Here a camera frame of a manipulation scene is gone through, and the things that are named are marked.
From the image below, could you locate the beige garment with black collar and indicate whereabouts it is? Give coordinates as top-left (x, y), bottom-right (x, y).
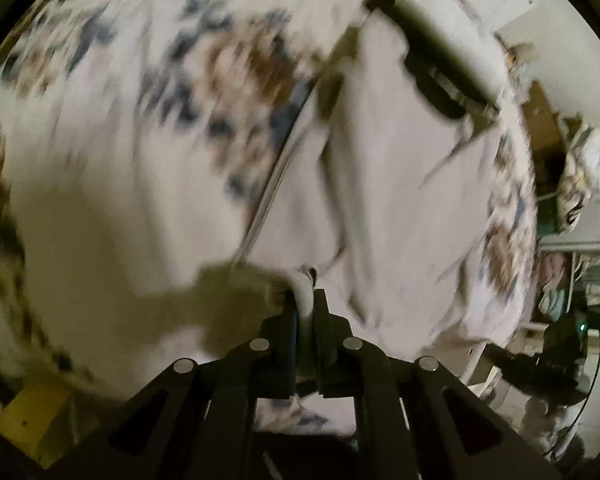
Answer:
top-left (236, 13), bottom-right (522, 377)

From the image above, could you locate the pile of clothes on chair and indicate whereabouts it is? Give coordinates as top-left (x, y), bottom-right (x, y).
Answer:
top-left (556, 114), bottom-right (600, 233)

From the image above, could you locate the brown cardboard box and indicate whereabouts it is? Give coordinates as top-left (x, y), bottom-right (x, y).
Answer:
top-left (521, 80), bottom-right (566, 160)

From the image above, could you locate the floral bed sheet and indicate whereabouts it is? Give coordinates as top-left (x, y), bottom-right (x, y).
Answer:
top-left (0, 0), bottom-right (535, 400)

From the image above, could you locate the folded black garment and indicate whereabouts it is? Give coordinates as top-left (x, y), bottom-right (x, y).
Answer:
top-left (367, 0), bottom-right (501, 119)

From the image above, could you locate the folded white garment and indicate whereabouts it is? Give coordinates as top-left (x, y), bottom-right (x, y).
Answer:
top-left (394, 0), bottom-right (508, 107)

